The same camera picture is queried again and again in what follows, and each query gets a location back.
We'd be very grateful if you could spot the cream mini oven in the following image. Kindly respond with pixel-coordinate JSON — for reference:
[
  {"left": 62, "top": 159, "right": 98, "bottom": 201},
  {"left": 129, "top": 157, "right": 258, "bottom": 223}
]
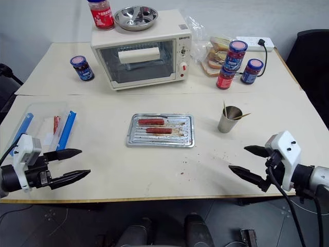
[{"left": 90, "top": 9, "right": 193, "bottom": 92}]

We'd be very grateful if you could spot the clear container with blue clips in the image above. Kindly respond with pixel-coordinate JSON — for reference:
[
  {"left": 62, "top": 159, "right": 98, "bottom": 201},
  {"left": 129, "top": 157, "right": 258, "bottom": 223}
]
[{"left": 9, "top": 102, "right": 78, "bottom": 156}]

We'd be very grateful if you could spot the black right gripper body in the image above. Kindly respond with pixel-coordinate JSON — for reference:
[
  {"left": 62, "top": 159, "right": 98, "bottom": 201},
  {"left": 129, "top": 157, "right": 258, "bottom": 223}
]
[{"left": 260, "top": 150, "right": 285, "bottom": 193}]

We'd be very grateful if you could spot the white power strip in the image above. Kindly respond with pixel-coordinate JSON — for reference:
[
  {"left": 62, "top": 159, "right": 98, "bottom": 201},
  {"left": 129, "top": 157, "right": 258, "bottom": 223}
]
[{"left": 235, "top": 36, "right": 276, "bottom": 51}]

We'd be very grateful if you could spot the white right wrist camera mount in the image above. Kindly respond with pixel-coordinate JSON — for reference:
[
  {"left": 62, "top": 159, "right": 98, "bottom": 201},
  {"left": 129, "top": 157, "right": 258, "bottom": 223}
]
[{"left": 264, "top": 130, "right": 302, "bottom": 192}]

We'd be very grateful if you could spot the blue label sauce jar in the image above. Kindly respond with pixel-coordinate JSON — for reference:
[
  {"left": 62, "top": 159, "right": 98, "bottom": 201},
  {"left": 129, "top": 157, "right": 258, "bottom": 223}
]
[
  {"left": 240, "top": 58, "right": 265, "bottom": 85},
  {"left": 222, "top": 40, "right": 249, "bottom": 73},
  {"left": 69, "top": 56, "right": 95, "bottom": 82}
]

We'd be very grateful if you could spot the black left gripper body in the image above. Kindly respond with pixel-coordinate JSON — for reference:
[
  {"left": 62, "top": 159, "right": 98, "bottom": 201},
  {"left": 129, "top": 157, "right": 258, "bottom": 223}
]
[{"left": 24, "top": 153, "right": 56, "bottom": 190}]

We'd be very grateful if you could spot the red sausage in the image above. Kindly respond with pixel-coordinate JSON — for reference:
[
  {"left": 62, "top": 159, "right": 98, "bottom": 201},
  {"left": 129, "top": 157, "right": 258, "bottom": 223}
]
[
  {"left": 138, "top": 118, "right": 165, "bottom": 126},
  {"left": 145, "top": 127, "right": 173, "bottom": 135},
  {"left": 52, "top": 115, "right": 61, "bottom": 135}
]

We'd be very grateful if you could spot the stainless steel bowl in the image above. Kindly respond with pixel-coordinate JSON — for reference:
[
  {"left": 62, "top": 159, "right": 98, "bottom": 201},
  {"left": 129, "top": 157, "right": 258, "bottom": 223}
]
[{"left": 113, "top": 6, "right": 158, "bottom": 32}]

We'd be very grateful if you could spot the dark rounded shape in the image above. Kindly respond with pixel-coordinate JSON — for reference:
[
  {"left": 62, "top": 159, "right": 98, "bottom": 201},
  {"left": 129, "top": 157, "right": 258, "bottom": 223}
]
[
  {"left": 183, "top": 213, "right": 215, "bottom": 247},
  {"left": 120, "top": 218, "right": 155, "bottom": 247}
]

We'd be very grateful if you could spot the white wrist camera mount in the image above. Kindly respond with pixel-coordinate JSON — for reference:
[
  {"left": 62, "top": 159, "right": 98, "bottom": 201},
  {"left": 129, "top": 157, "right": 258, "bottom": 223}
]
[
  {"left": 264, "top": 130, "right": 302, "bottom": 192},
  {"left": 11, "top": 133, "right": 42, "bottom": 193}
]

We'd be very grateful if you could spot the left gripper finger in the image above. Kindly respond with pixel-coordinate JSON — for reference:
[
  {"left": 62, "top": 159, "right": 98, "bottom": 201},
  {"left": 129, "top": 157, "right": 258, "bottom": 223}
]
[
  {"left": 43, "top": 148, "right": 83, "bottom": 163},
  {"left": 49, "top": 169, "right": 92, "bottom": 191}
]

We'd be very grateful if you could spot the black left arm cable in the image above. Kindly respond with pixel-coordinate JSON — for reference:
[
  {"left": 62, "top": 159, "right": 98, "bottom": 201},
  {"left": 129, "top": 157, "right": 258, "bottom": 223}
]
[{"left": 0, "top": 142, "right": 21, "bottom": 166}]

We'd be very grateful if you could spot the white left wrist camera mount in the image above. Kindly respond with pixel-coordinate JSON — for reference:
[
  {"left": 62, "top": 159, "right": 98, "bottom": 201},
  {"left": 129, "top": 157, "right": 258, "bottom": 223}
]
[{"left": 11, "top": 133, "right": 42, "bottom": 193}]

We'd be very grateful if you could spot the metal baking tray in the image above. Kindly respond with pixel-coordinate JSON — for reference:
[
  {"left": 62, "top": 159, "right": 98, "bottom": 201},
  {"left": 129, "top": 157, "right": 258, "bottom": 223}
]
[{"left": 125, "top": 113, "right": 196, "bottom": 149}]

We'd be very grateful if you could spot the red label sauce jar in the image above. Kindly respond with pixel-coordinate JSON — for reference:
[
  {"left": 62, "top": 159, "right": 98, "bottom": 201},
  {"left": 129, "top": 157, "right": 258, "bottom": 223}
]
[
  {"left": 87, "top": 0, "right": 116, "bottom": 31},
  {"left": 216, "top": 67, "right": 236, "bottom": 91}
]

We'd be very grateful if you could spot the black plug with cable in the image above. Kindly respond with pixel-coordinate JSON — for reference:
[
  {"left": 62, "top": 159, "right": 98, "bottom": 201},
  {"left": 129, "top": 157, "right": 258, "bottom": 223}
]
[{"left": 239, "top": 39, "right": 269, "bottom": 78}]

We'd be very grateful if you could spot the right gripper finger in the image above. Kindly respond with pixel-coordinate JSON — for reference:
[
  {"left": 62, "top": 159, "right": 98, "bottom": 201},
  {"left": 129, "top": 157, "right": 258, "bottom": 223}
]
[
  {"left": 243, "top": 145, "right": 271, "bottom": 158},
  {"left": 228, "top": 165, "right": 265, "bottom": 188}
]

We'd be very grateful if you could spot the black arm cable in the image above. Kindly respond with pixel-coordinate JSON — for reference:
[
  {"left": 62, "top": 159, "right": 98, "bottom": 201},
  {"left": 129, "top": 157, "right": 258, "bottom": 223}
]
[
  {"left": 266, "top": 164, "right": 323, "bottom": 247},
  {"left": 0, "top": 142, "right": 21, "bottom": 166}
]

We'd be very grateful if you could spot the dark ribbed block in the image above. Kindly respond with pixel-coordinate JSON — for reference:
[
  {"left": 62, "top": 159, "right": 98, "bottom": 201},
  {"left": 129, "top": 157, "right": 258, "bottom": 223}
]
[{"left": 240, "top": 228, "right": 258, "bottom": 247}]

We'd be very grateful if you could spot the stainless steel cup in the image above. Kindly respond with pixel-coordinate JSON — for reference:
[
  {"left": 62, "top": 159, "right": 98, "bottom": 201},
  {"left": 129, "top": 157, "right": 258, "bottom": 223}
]
[{"left": 217, "top": 105, "right": 244, "bottom": 134}]

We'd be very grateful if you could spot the clear bag of bread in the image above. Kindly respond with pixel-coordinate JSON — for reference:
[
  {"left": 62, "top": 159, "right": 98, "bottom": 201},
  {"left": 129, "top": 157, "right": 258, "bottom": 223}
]
[{"left": 184, "top": 15, "right": 239, "bottom": 78}]

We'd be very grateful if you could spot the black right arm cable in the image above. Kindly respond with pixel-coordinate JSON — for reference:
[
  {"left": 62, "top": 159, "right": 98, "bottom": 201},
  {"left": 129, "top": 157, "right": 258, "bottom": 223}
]
[{"left": 266, "top": 164, "right": 323, "bottom": 247}]

